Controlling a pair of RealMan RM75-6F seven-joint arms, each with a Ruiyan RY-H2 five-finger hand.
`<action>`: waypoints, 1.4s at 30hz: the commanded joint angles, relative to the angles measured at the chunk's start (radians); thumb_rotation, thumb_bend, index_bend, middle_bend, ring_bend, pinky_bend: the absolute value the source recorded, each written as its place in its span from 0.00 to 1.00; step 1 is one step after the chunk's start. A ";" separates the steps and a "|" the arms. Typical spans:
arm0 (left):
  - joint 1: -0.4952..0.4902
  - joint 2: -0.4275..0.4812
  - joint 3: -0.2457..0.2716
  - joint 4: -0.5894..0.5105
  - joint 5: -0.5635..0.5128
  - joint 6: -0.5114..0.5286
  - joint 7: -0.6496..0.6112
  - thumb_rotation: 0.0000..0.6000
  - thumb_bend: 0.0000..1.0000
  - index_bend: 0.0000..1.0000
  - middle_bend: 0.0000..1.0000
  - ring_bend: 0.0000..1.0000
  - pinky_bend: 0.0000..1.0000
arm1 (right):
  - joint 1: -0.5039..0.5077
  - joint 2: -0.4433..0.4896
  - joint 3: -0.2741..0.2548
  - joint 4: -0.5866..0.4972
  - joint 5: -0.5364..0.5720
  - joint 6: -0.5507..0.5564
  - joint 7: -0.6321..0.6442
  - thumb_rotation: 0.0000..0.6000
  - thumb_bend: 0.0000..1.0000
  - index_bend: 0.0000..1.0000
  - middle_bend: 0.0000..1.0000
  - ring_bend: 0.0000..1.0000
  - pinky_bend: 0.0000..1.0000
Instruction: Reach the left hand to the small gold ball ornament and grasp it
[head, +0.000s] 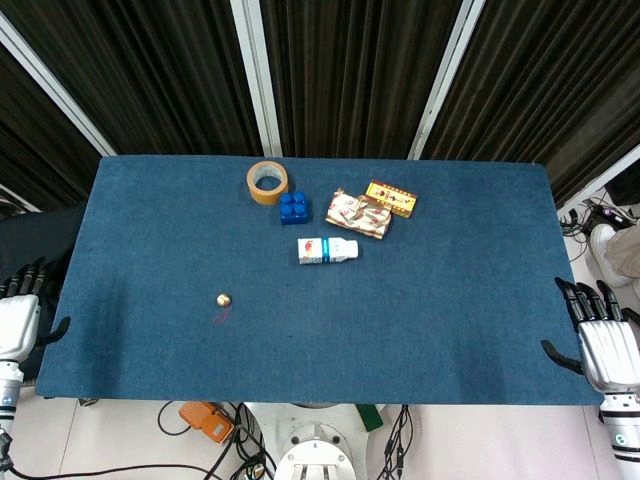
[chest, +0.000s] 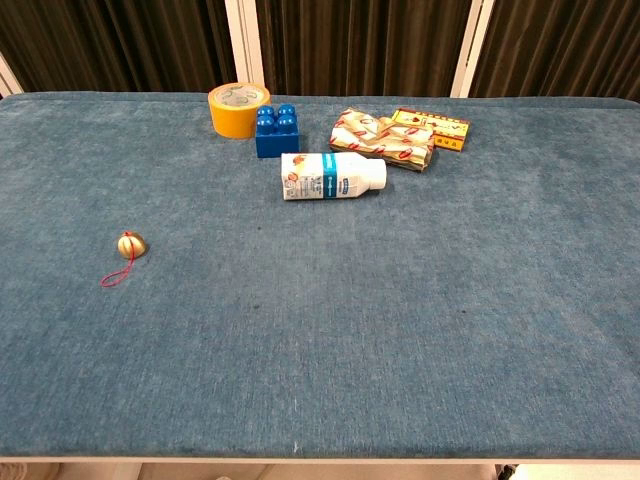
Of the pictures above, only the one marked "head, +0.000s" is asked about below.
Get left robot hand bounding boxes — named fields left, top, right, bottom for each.
left=0, top=257, right=72, bottom=363

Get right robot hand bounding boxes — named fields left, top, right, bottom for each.
left=540, top=276, right=640, bottom=395

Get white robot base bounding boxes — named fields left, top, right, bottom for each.
left=244, top=402, right=386, bottom=480

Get white shoe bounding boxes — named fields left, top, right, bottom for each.
left=590, top=222, right=632, bottom=288

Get orange power box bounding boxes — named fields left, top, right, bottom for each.
left=178, top=401, right=235, bottom=446

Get green clamp piece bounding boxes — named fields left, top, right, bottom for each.
left=355, top=404, right=385, bottom=434

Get yellow red printed box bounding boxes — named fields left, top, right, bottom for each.
left=366, top=179, right=419, bottom=220

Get crumpled gold patterned wrapper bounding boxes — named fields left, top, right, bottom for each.
left=324, top=187, right=394, bottom=241

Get brown packing tape roll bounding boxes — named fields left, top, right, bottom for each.
left=245, top=160, right=290, bottom=206

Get blue felt table cloth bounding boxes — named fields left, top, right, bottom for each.
left=34, top=155, right=605, bottom=407

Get white blue small bottle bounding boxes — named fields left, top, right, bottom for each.
left=297, top=236, right=360, bottom=266

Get blue toy building block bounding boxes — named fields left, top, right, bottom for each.
left=278, top=191, right=312, bottom=227

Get black floor cables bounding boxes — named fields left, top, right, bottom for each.
left=559, top=197, right=640, bottom=261

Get black cable bundle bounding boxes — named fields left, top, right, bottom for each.
left=379, top=404, right=414, bottom=480

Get white partition frame post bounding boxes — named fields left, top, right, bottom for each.
left=407, top=0, right=487, bottom=161
left=0, top=12, right=117, bottom=157
left=229, top=0, right=284, bottom=157

